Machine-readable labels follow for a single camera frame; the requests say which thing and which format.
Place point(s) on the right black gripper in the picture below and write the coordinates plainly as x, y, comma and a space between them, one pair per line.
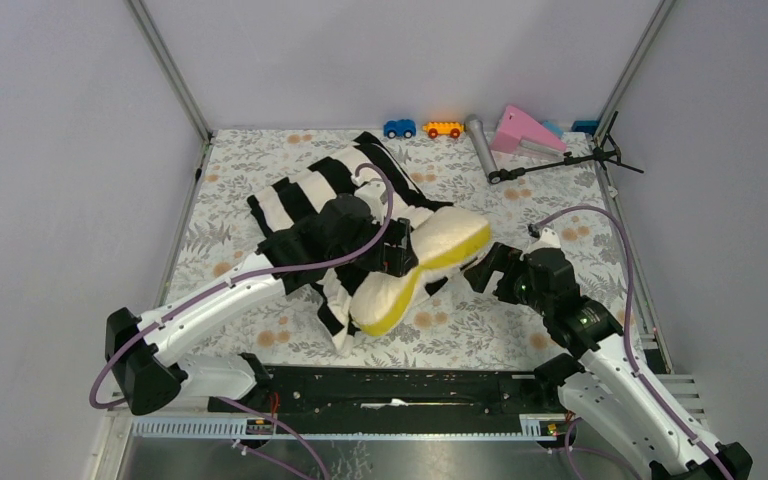
501, 257

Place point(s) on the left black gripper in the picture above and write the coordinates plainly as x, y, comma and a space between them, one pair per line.
390, 257

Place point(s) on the yellow white pillow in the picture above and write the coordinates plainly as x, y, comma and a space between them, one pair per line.
449, 240

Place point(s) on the black white striped pillowcase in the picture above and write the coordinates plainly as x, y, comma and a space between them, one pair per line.
293, 198

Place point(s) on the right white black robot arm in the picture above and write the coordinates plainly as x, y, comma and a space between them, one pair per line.
600, 378

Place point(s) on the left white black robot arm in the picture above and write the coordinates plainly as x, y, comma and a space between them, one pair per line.
149, 354

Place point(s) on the floral patterned table mat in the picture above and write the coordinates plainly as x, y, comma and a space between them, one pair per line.
456, 328

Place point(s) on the blue toy car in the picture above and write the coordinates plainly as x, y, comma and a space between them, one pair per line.
400, 128

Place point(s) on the orange yellow toy car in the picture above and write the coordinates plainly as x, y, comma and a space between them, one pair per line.
443, 129

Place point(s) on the pink triangular block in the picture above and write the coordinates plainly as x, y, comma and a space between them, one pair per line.
517, 130

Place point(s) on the grey microphone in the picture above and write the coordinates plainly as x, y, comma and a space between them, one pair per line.
475, 131

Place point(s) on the light blue block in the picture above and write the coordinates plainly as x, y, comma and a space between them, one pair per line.
552, 127

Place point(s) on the black mini tripod stand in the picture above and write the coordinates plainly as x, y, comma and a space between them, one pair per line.
606, 151

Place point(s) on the dark blue block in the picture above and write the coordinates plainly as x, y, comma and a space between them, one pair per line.
589, 127

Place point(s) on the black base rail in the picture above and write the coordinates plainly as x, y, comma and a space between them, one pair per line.
408, 402

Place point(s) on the right aluminium frame post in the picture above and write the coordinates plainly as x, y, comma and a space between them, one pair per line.
645, 43

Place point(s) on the aluminium frame post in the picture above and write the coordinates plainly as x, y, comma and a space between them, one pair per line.
645, 43
154, 39

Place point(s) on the left aluminium frame post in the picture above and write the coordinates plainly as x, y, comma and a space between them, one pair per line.
154, 39

